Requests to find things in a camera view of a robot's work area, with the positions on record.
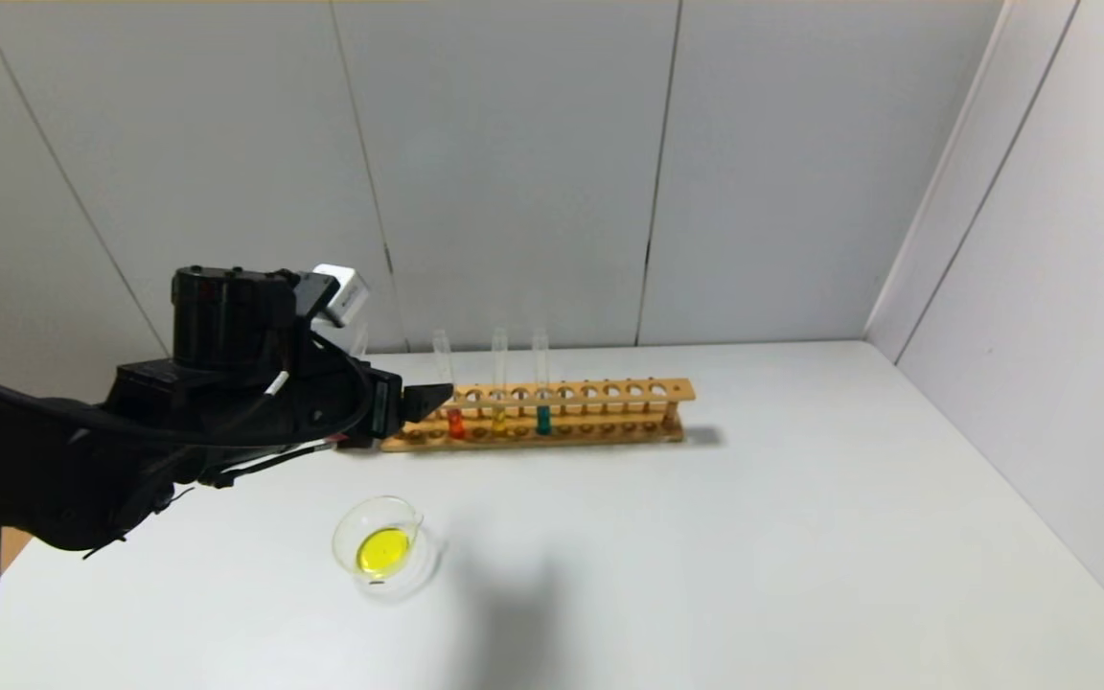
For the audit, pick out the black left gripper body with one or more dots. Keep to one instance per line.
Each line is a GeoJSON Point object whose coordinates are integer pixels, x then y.
{"type": "Point", "coordinates": [385, 403]}

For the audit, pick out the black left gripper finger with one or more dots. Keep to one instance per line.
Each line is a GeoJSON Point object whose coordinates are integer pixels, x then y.
{"type": "Point", "coordinates": [423, 401]}

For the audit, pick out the test tube with red pigment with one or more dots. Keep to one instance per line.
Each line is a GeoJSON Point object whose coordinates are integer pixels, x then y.
{"type": "Point", "coordinates": [456, 426]}

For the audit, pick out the test tube with yellow pigment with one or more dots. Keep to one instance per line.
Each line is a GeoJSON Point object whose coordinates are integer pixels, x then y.
{"type": "Point", "coordinates": [500, 422]}

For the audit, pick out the test tube with blue pigment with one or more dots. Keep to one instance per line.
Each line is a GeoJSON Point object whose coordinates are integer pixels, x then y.
{"type": "Point", "coordinates": [542, 420]}

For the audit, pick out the wooden test tube rack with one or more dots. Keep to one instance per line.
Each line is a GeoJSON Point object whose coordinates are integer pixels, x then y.
{"type": "Point", "coordinates": [590, 396]}

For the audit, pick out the clear glass beaker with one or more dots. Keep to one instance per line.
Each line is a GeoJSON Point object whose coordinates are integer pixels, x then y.
{"type": "Point", "coordinates": [384, 551]}

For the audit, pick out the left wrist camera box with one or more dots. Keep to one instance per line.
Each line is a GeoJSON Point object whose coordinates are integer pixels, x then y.
{"type": "Point", "coordinates": [343, 292]}

